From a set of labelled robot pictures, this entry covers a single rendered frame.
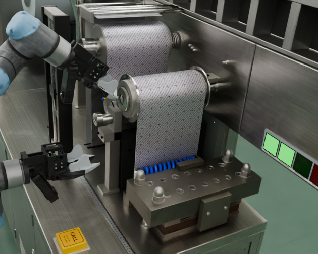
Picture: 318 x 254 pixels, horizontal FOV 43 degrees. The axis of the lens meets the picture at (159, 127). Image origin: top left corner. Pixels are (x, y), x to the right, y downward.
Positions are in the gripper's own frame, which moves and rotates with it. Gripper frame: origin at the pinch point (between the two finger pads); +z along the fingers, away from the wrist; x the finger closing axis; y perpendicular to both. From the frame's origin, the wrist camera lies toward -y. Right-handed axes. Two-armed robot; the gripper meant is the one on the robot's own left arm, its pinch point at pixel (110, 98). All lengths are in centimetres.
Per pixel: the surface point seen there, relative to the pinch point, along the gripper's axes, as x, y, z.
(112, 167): -0.4, -18.4, 16.9
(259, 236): -34, -6, 56
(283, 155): -38, 18, 32
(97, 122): -0.6, -8.3, 1.3
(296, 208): 40, 7, 203
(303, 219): 29, 4, 199
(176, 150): -8.4, -0.9, 27.1
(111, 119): -0.2, -5.1, 4.9
